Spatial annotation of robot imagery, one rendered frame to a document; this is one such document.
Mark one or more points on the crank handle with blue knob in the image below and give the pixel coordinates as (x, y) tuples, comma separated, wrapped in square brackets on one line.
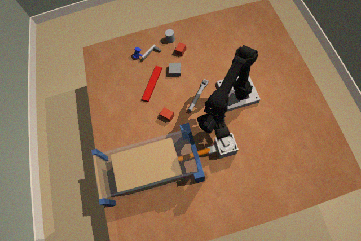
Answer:
[(137, 52)]

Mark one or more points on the red cube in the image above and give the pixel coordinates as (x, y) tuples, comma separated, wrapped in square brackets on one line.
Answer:
[(180, 49), (167, 114)]

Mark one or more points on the grey cylinder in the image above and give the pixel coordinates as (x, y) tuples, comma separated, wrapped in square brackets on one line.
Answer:
[(170, 38)]

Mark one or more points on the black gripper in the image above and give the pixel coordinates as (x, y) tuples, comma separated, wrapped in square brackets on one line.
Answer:
[(221, 130)]

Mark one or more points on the red rectangular bar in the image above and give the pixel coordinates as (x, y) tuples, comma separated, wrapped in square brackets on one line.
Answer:
[(151, 85)]

